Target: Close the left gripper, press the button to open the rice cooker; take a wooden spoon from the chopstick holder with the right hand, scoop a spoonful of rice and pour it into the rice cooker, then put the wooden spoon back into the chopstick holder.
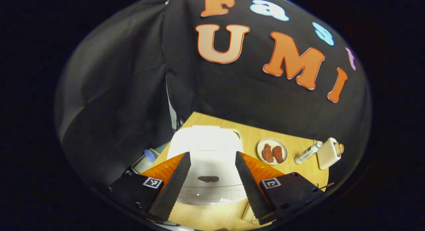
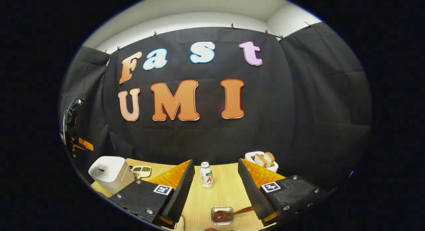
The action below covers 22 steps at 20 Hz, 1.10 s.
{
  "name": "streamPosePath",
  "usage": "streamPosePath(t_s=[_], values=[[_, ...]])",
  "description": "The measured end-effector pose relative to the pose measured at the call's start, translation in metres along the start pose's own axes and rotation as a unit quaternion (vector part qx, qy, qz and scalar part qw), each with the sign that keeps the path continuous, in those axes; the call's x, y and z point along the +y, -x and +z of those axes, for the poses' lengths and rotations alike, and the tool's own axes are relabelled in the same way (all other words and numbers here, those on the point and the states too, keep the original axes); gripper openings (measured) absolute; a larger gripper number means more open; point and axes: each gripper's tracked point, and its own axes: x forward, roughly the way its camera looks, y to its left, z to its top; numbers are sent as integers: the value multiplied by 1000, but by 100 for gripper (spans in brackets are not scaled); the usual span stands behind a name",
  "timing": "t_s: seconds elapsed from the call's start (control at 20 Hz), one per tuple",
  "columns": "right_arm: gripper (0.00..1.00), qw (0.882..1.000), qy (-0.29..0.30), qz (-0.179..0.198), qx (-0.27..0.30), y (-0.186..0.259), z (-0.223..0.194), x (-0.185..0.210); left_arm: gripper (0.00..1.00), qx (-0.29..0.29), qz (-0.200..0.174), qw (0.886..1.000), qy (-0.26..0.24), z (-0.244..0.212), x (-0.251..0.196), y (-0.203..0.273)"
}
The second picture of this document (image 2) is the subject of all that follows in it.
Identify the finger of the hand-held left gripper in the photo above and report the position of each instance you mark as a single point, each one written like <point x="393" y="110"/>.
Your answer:
<point x="85" y="145"/>

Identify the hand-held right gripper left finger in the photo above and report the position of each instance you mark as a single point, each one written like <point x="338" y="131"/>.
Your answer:
<point x="181" y="191"/>

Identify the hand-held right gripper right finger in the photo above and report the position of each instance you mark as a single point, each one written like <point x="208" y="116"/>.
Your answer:
<point x="254" y="191"/>

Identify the white rice cooker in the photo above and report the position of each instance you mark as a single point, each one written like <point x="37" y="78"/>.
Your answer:
<point x="109" y="173"/>

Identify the wooden spoon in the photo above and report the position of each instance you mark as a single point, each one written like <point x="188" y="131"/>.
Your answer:
<point x="221" y="216"/>

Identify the white drink bottle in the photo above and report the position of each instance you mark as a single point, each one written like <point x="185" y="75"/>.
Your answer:
<point x="207" y="177"/>

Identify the white toaster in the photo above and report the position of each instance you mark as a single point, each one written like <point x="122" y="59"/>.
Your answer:
<point x="249" y="156"/>

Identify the small seasoning tray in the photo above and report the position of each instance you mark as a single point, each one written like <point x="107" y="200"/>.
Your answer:
<point x="141" y="171"/>

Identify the black backdrop cloth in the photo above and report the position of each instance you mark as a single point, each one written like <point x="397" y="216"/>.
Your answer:
<point x="298" y="108"/>

